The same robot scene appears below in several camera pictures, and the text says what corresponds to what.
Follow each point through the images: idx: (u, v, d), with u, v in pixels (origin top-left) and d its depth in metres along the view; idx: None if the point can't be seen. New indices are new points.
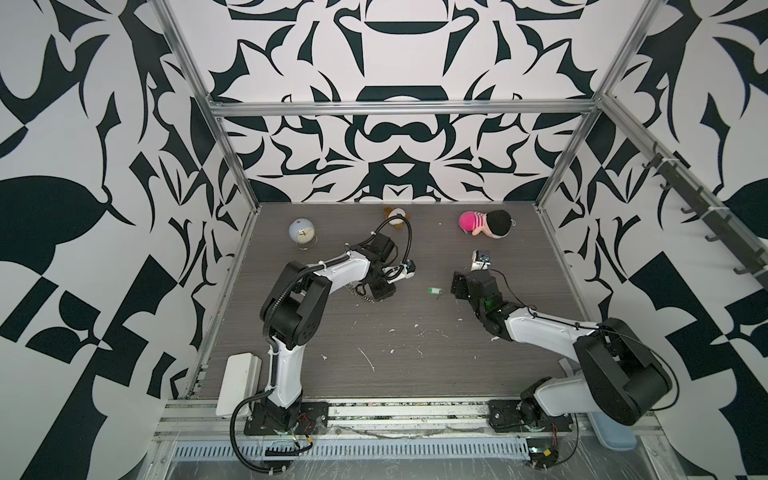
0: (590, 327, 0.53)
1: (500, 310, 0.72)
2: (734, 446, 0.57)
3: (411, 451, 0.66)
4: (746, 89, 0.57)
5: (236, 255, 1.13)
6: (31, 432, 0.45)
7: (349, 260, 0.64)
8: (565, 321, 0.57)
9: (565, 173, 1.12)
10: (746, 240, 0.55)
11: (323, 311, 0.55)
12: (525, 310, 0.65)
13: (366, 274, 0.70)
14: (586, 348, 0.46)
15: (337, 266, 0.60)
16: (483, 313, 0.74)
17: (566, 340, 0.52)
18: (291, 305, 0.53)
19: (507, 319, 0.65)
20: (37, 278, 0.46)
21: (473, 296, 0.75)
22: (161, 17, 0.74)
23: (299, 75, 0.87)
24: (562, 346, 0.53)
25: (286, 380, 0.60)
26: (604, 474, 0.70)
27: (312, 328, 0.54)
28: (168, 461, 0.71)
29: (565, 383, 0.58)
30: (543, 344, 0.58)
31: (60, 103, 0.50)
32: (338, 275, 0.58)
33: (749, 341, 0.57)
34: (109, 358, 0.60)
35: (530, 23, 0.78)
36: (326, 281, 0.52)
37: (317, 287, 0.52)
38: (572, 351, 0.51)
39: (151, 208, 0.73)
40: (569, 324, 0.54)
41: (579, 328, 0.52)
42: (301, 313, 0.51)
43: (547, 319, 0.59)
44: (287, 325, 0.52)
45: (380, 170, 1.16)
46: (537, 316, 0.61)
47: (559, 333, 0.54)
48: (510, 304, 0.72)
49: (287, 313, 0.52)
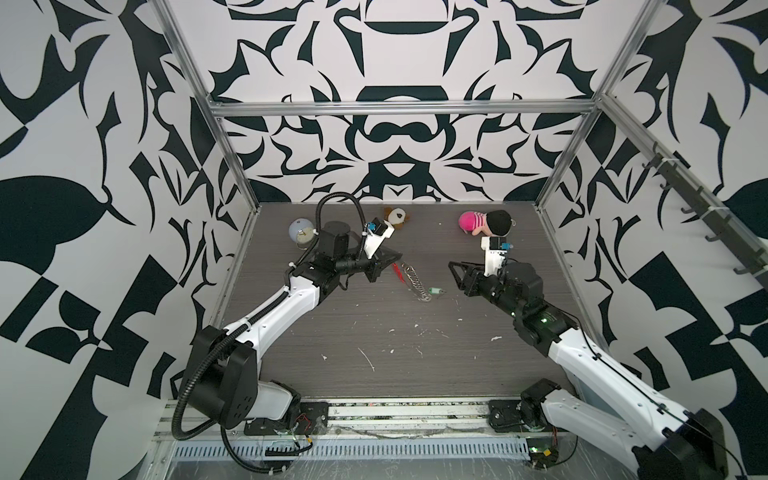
0: (678, 416, 0.42)
1: (544, 319, 0.58)
2: (733, 447, 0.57)
3: (411, 451, 0.66)
4: (746, 89, 0.57)
5: (236, 255, 1.13)
6: (32, 431, 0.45)
7: (283, 305, 0.51)
8: (641, 387, 0.46)
9: (565, 173, 1.12)
10: (745, 240, 0.55)
11: (255, 377, 0.44)
12: (582, 338, 0.53)
13: (317, 303, 0.58)
14: (675, 452, 0.39)
15: (266, 319, 0.48)
16: (517, 320, 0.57)
17: (638, 418, 0.44)
18: (214, 378, 0.44)
19: (556, 342, 0.53)
20: (37, 278, 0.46)
21: (504, 296, 0.64)
22: (162, 17, 0.74)
23: (299, 74, 0.87)
24: (625, 413, 0.46)
25: (261, 406, 0.55)
26: (604, 474, 0.70)
27: (243, 400, 0.43)
28: (168, 461, 0.71)
29: (594, 421, 0.56)
30: (595, 389, 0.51)
31: (60, 103, 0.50)
32: (270, 327, 0.47)
33: (749, 341, 0.57)
34: (109, 358, 0.60)
35: (529, 23, 0.78)
36: (248, 351, 0.42)
37: (239, 359, 0.41)
38: (641, 429, 0.44)
39: (150, 208, 0.73)
40: (650, 399, 0.44)
41: (664, 411, 0.43)
42: (225, 390, 0.41)
43: (614, 371, 0.48)
44: (214, 405, 0.42)
45: (380, 170, 1.16)
46: (600, 359, 0.50)
47: (632, 405, 0.45)
48: (555, 312, 0.58)
49: (208, 393, 0.43)
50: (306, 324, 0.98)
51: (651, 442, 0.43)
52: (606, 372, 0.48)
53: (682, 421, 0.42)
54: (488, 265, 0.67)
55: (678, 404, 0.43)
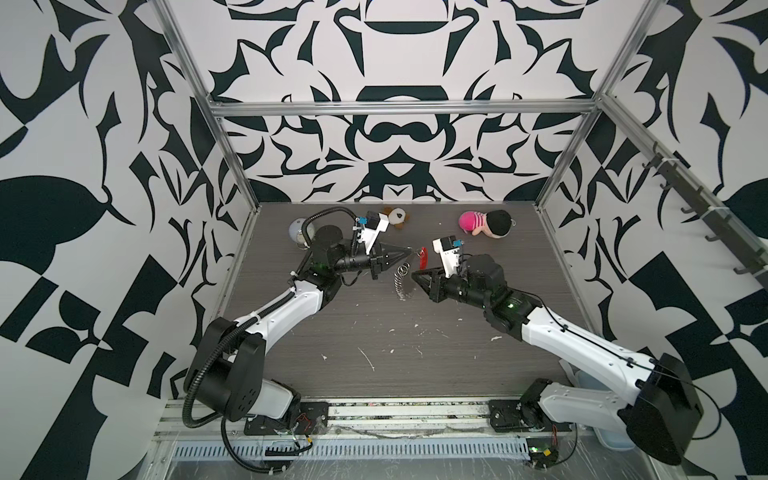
0: (645, 366, 0.44)
1: (510, 305, 0.59)
2: (733, 448, 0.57)
3: (410, 451, 0.66)
4: (747, 89, 0.56)
5: (236, 255, 1.13)
6: (32, 432, 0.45)
7: (291, 302, 0.54)
8: (608, 347, 0.48)
9: (565, 173, 1.12)
10: (745, 240, 0.55)
11: (261, 369, 0.45)
12: (546, 315, 0.55)
13: (320, 306, 0.61)
14: (648, 398, 0.41)
15: (277, 311, 0.51)
16: (486, 309, 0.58)
17: (613, 377, 0.45)
18: (220, 371, 0.45)
19: (525, 324, 0.55)
20: (37, 278, 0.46)
21: (472, 292, 0.64)
22: (161, 17, 0.74)
23: (299, 74, 0.87)
24: (600, 375, 0.47)
25: (265, 404, 0.56)
26: (604, 474, 0.70)
27: (248, 394, 0.44)
28: (168, 461, 0.71)
29: (578, 401, 0.58)
30: (567, 359, 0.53)
31: (60, 103, 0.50)
32: (278, 323, 0.49)
33: (749, 341, 0.57)
34: (110, 358, 0.59)
35: (530, 23, 0.78)
36: (258, 341, 0.44)
37: (247, 348, 0.42)
38: (616, 387, 0.46)
39: (150, 208, 0.73)
40: (618, 356, 0.46)
41: (633, 365, 0.45)
42: (231, 382, 0.42)
43: (582, 338, 0.50)
44: (218, 399, 0.42)
45: (380, 170, 1.16)
46: (567, 330, 0.52)
47: (603, 365, 0.46)
48: (520, 296, 0.60)
49: (217, 383, 0.43)
50: (306, 324, 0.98)
51: (628, 397, 0.44)
52: (575, 340, 0.50)
53: (650, 370, 0.44)
54: (447, 267, 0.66)
55: (642, 355, 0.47)
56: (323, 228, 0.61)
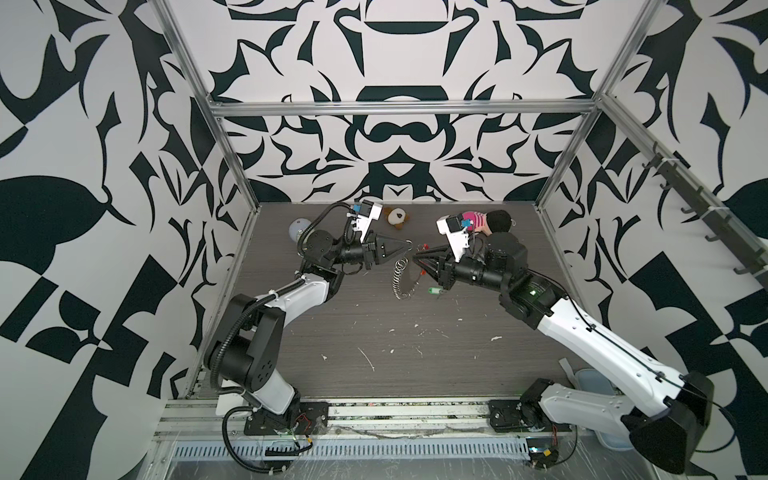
0: (674, 382, 0.41)
1: (532, 291, 0.53)
2: (734, 449, 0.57)
3: (411, 451, 0.66)
4: (746, 89, 0.57)
5: (236, 255, 1.13)
6: (32, 432, 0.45)
7: (306, 285, 0.59)
8: (637, 356, 0.44)
9: (565, 173, 1.12)
10: (745, 240, 0.55)
11: (279, 344, 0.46)
12: (573, 308, 0.50)
13: (327, 297, 0.65)
14: (676, 417, 0.39)
15: (293, 292, 0.55)
16: (504, 294, 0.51)
17: (637, 389, 0.43)
18: (240, 346, 0.47)
19: (547, 315, 0.49)
20: (37, 278, 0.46)
21: (487, 274, 0.59)
22: (161, 17, 0.74)
23: (299, 74, 0.87)
24: (621, 383, 0.45)
25: (271, 393, 0.57)
26: (604, 474, 0.70)
27: (267, 365, 0.47)
28: (168, 461, 0.71)
29: (582, 404, 0.57)
30: (586, 358, 0.48)
31: (60, 103, 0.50)
32: (293, 302, 0.53)
33: (749, 341, 0.57)
34: (110, 357, 0.59)
35: (530, 23, 0.78)
36: (278, 313, 0.47)
37: (268, 321, 0.46)
38: (637, 397, 0.43)
39: (150, 208, 0.73)
40: (647, 368, 0.43)
41: (662, 379, 0.42)
42: (254, 352, 0.45)
43: (611, 343, 0.46)
44: (239, 370, 0.44)
45: (380, 170, 1.16)
46: (595, 331, 0.47)
47: (630, 375, 0.43)
48: (541, 281, 0.54)
49: (238, 356, 0.45)
50: (306, 324, 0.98)
51: (647, 408, 0.42)
52: (602, 343, 0.46)
53: (679, 387, 0.41)
54: (456, 251, 0.60)
55: (673, 369, 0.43)
56: (313, 232, 0.61)
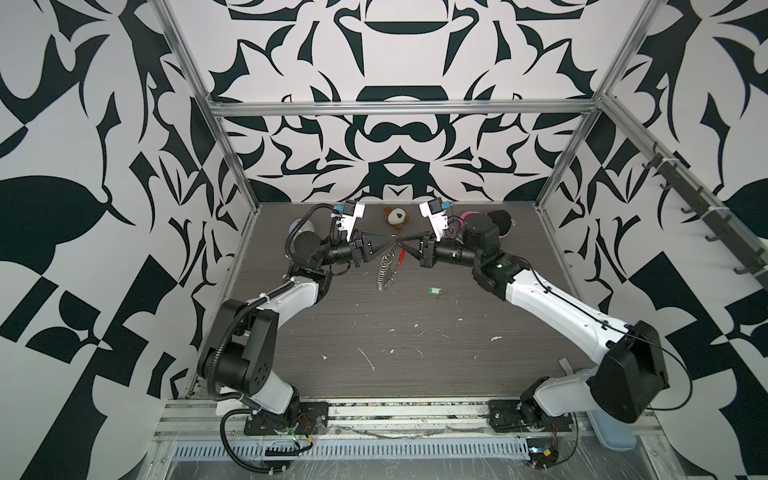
0: (618, 329, 0.45)
1: (499, 265, 0.59)
2: (735, 449, 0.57)
3: (411, 451, 0.66)
4: (747, 89, 0.56)
5: (236, 255, 1.13)
6: (32, 431, 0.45)
7: (295, 287, 0.59)
8: (587, 310, 0.48)
9: (565, 173, 1.12)
10: (745, 240, 0.55)
11: (273, 348, 0.48)
12: (534, 277, 0.55)
13: (318, 298, 0.66)
14: (615, 357, 0.43)
15: (283, 295, 0.54)
16: (476, 268, 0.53)
17: (584, 337, 0.47)
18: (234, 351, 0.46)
19: (510, 282, 0.55)
20: (36, 278, 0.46)
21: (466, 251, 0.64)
22: (161, 17, 0.74)
23: (299, 74, 0.87)
24: (573, 336, 0.49)
25: (269, 393, 0.56)
26: (604, 474, 0.70)
27: (264, 370, 0.47)
28: (168, 461, 0.71)
29: (561, 384, 0.62)
30: (545, 320, 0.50)
31: (60, 103, 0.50)
32: (286, 304, 0.53)
33: (749, 341, 0.57)
34: (109, 357, 0.60)
35: (530, 23, 0.78)
36: (271, 314, 0.47)
37: (262, 323, 0.46)
38: (585, 347, 0.48)
39: (150, 208, 0.73)
40: (594, 318, 0.47)
41: (606, 327, 0.46)
42: (249, 356, 0.45)
43: (563, 300, 0.51)
44: (235, 374, 0.44)
45: (380, 170, 1.16)
46: (550, 292, 0.52)
47: (578, 326, 0.47)
48: (511, 258, 0.60)
49: (232, 360, 0.45)
50: (305, 323, 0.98)
51: (594, 356, 0.47)
52: (556, 301, 0.51)
53: (622, 333, 0.44)
54: (438, 231, 0.66)
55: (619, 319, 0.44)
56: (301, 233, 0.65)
